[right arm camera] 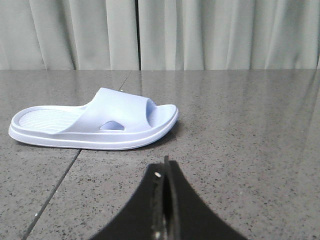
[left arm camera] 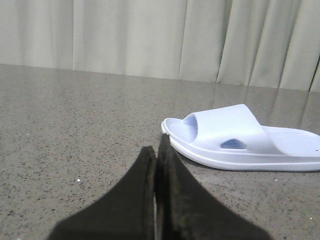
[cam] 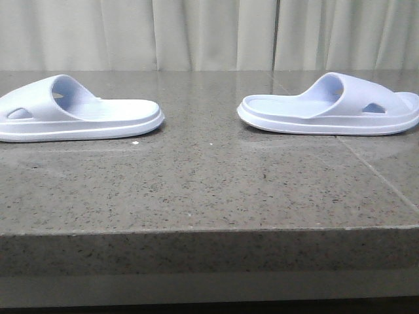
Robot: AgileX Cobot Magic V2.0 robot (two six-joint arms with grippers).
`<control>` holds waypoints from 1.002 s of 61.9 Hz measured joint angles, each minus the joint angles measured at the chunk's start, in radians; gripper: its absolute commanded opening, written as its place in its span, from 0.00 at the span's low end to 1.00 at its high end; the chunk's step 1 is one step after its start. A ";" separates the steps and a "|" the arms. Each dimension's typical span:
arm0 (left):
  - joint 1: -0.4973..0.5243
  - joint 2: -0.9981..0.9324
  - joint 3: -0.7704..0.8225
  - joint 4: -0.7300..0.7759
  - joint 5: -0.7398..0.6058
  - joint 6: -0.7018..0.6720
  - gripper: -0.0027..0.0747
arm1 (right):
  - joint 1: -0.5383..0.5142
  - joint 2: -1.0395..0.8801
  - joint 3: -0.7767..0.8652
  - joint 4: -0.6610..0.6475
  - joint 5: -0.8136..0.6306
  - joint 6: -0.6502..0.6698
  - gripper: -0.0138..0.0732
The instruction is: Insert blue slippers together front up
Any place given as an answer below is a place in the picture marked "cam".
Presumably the light blue slipper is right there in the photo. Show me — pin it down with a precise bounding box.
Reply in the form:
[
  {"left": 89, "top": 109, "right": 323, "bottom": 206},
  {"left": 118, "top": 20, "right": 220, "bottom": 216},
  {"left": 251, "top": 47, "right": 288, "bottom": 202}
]
[
  {"left": 1, "top": 75, "right": 164, "bottom": 143},
  {"left": 237, "top": 72, "right": 418, "bottom": 135}
]

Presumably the beige pleated curtain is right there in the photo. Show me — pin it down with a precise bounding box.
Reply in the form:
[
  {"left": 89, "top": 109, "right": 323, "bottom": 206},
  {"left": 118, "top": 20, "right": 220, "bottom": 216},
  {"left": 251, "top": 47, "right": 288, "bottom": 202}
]
[{"left": 1, "top": 1, "right": 418, "bottom": 71}]

